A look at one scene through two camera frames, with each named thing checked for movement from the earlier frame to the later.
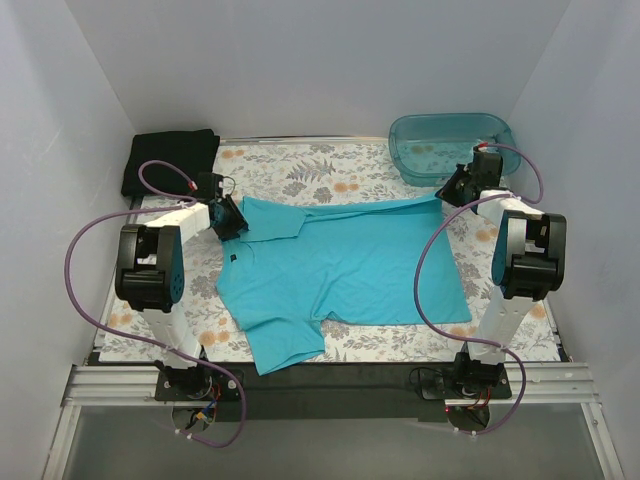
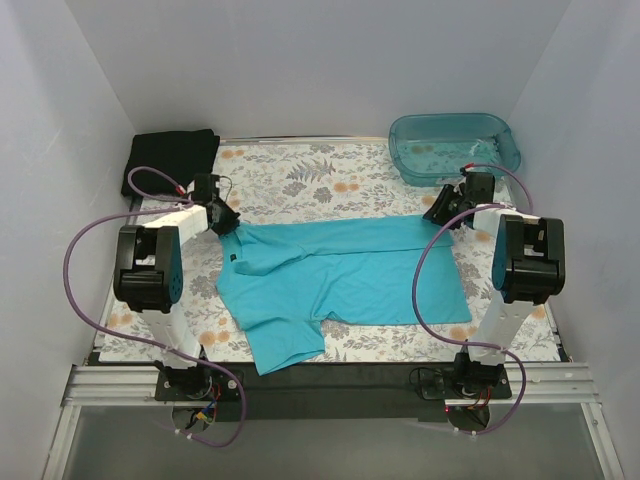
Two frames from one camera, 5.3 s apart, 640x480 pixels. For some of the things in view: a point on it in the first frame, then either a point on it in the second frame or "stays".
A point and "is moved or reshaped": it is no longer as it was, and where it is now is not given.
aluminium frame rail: (533, 384) stays
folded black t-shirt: (192, 151) stays
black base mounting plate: (334, 392) stays
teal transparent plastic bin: (429, 149) stays
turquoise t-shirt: (390, 263) is moved or reshaped
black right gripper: (454, 188) to (445, 204)
